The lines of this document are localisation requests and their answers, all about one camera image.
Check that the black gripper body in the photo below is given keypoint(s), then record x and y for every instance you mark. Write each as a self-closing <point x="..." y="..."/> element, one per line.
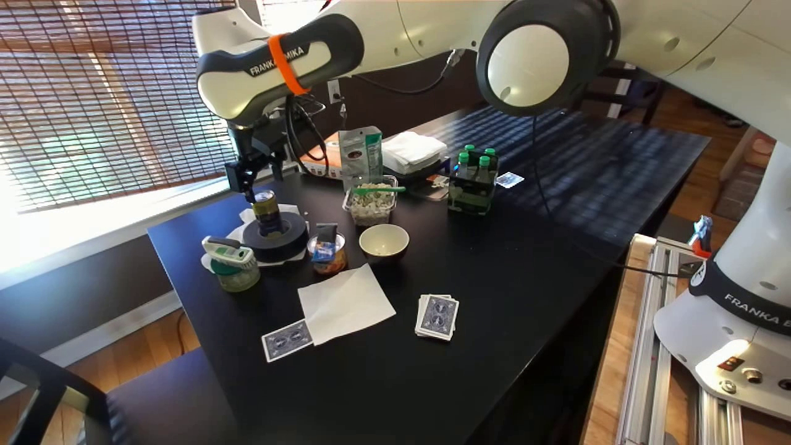
<point x="258" y="142"/>

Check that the small yellow labelled can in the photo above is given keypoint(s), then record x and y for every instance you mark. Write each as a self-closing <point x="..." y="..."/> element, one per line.
<point x="266" y="209"/>

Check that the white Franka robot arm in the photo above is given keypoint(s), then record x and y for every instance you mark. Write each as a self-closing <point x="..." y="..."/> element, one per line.
<point x="410" y="24"/>

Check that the orange cartoon eyes book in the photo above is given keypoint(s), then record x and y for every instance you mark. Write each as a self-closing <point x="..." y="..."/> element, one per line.
<point x="325" y="160"/>

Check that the black tape roll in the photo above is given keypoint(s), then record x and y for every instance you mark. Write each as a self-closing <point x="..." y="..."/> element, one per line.
<point x="277" y="241"/>

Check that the green white carton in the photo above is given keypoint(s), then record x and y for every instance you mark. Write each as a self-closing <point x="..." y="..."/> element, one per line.
<point x="358" y="154"/>

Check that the small orange tin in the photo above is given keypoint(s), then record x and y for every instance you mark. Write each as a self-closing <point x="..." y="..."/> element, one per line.
<point x="329" y="263"/>

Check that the cream ceramic bowl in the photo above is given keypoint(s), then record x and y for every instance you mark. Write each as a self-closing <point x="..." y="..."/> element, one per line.
<point x="383" y="241"/>

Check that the white napkin stack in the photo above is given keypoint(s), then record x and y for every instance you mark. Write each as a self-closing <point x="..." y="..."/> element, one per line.
<point x="410" y="152"/>

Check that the flat white napkin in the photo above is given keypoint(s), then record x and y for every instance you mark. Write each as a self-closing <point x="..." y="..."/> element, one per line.
<point x="347" y="303"/>

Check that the bamboo window blind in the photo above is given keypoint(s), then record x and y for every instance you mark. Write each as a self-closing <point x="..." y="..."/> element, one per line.
<point x="106" y="100"/>

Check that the single blue playing card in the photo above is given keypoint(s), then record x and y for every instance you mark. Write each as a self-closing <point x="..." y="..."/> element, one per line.
<point x="287" y="338"/>

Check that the blue playing card deck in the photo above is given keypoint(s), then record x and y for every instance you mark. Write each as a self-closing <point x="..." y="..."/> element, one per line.
<point x="435" y="317"/>

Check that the small white card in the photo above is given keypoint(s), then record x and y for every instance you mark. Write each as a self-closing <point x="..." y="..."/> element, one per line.
<point x="509" y="179"/>

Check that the black wooden chair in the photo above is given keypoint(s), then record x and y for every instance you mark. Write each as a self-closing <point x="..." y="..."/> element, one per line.
<point x="163" y="404"/>

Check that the dark wooden ladderback chair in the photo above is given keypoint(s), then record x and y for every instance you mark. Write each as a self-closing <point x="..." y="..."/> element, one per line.
<point x="619" y="94"/>

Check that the red blue small tool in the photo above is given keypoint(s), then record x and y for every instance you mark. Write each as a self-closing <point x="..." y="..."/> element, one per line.
<point x="701" y="235"/>

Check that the aluminium rail frame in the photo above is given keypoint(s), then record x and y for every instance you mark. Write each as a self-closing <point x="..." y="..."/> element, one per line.
<point x="659" y="355"/>

